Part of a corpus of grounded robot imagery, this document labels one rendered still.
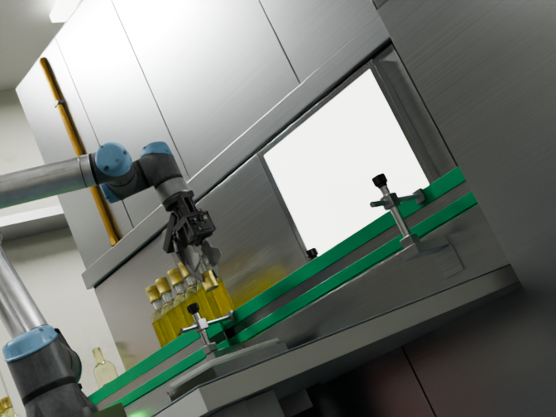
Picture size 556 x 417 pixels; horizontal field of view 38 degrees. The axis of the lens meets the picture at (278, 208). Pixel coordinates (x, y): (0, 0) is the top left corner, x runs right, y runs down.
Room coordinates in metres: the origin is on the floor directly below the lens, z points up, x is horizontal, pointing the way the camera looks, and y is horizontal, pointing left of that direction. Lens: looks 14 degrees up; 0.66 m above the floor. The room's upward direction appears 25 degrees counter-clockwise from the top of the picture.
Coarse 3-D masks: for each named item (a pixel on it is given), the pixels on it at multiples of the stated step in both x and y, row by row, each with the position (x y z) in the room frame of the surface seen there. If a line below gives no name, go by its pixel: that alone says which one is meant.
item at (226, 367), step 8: (280, 344) 1.82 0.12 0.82; (256, 352) 1.76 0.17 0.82; (264, 352) 1.78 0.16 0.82; (272, 352) 1.80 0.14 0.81; (232, 360) 1.71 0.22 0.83; (240, 360) 1.72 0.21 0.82; (248, 360) 1.74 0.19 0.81; (256, 360) 1.76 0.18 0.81; (208, 368) 1.68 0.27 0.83; (216, 368) 1.67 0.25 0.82; (224, 368) 1.69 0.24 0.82; (232, 368) 1.70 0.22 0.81; (240, 368) 1.72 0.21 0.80; (200, 376) 1.70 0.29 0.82; (208, 376) 1.68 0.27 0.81; (216, 376) 1.67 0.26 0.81; (184, 384) 1.74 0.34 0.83; (192, 384) 1.72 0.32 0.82; (200, 384) 1.70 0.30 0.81; (168, 392) 1.78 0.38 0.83; (176, 392) 1.76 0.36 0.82; (184, 392) 1.74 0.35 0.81
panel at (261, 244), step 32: (384, 96) 1.77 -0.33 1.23; (288, 128) 1.95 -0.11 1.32; (256, 160) 2.04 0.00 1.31; (224, 192) 2.14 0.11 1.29; (256, 192) 2.07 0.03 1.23; (224, 224) 2.18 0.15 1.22; (256, 224) 2.11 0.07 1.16; (288, 224) 2.04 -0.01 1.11; (224, 256) 2.21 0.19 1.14; (256, 256) 2.14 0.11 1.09; (288, 256) 2.07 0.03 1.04; (256, 288) 2.17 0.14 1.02
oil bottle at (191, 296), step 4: (192, 284) 2.12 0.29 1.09; (188, 288) 2.12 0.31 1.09; (192, 288) 2.11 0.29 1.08; (188, 292) 2.12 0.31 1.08; (192, 292) 2.11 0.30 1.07; (196, 292) 2.10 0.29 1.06; (188, 296) 2.12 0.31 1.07; (192, 296) 2.11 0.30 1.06; (196, 296) 2.10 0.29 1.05; (188, 300) 2.12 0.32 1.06; (192, 300) 2.11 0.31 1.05; (196, 300) 2.11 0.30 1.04; (188, 304) 2.13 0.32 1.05; (200, 304) 2.10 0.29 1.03; (200, 308) 2.10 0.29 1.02; (200, 312) 2.11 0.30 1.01; (204, 312) 2.10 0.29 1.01; (192, 316) 2.13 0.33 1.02; (200, 316) 2.11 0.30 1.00; (204, 316) 2.10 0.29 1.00
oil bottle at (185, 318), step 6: (180, 294) 2.15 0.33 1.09; (174, 300) 2.17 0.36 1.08; (180, 300) 2.15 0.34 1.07; (174, 306) 2.17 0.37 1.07; (180, 306) 2.15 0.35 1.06; (186, 306) 2.14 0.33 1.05; (180, 312) 2.16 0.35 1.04; (186, 312) 2.14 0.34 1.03; (180, 318) 2.16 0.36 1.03; (186, 318) 2.15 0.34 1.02; (192, 318) 2.14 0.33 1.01; (186, 324) 2.16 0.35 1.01; (192, 324) 2.14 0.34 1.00
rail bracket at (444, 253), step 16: (384, 176) 1.51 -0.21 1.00; (384, 192) 1.51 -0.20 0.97; (416, 192) 1.59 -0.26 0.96; (384, 208) 1.52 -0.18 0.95; (400, 224) 1.51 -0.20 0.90; (400, 240) 1.52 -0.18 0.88; (416, 240) 1.51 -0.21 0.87; (432, 240) 1.53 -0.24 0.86; (416, 256) 1.53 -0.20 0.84; (448, 256) 1.58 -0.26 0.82; (448, 272) 1.59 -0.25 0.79
